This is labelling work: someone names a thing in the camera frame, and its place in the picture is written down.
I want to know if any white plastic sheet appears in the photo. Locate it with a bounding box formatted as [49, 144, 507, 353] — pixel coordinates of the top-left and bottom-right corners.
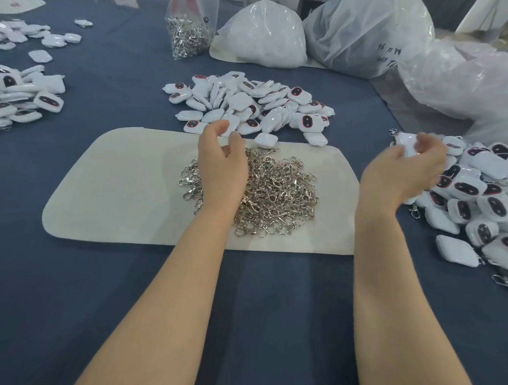
[455, 0, 508, 36]

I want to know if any crumpled clear plastic bag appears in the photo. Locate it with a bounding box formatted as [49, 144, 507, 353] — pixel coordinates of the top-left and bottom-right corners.
[395, 37, 508, 150]

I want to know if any large translucent plastic bag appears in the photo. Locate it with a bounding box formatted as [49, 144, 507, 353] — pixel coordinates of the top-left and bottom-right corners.
[301, 0, 438, 81]

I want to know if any round white plastic bag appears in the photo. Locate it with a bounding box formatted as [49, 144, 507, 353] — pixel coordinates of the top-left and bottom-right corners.
[209, 0, 311, 70]

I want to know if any clear bag of metal clasps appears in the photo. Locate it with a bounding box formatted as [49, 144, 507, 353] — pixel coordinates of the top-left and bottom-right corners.
[163, 0, 219, 62]

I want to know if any person's right forearm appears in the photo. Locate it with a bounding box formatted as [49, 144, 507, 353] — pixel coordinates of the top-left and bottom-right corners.
[349, 206, 489, 385]

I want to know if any cream felt work mat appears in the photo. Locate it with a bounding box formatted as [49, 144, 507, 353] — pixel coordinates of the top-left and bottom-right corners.
[41, 123, 362, 256]

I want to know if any white fob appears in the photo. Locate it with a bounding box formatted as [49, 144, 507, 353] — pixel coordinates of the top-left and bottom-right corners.
[394, 131, 420, 160]

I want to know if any person's left hand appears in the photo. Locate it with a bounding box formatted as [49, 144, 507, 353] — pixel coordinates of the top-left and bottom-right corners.
[195, 119, 252, 212]

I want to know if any person's right hand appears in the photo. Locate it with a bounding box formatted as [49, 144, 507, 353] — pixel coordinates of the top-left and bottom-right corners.
[357, 130, 448, 217]

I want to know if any person's left forearm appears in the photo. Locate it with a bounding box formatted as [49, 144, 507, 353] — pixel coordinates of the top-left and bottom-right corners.
[74, 199, 242, 385]

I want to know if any flat white board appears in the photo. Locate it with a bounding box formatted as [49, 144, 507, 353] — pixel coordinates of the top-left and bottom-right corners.
[0, 0, 47, 17]

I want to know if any pile of finished fobs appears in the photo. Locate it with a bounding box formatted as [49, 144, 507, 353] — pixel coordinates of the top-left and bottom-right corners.
[384, 129, 508, 288]

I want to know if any pile of metal clasps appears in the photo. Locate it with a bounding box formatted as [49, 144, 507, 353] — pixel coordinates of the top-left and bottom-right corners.
[177, 145, 321, 240]

